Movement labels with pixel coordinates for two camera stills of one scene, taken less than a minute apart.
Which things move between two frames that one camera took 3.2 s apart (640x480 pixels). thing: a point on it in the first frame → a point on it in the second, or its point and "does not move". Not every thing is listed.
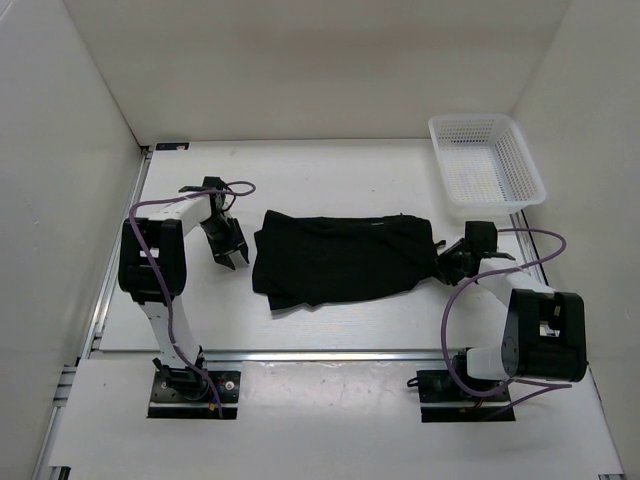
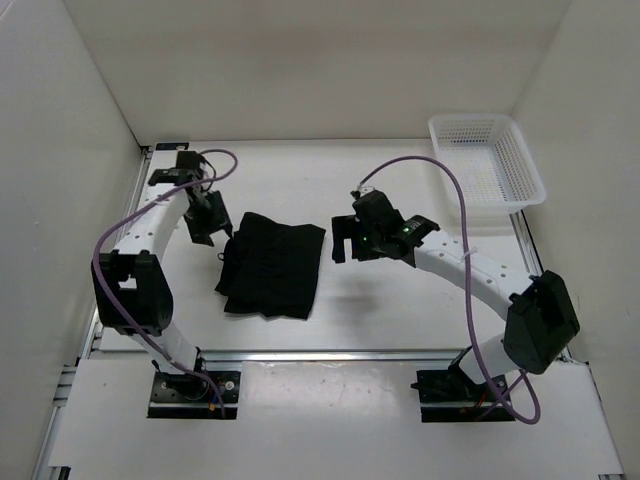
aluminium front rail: (146, 355) does not move
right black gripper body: (450, 264) → (369, 246)
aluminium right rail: (533, 261) does not move
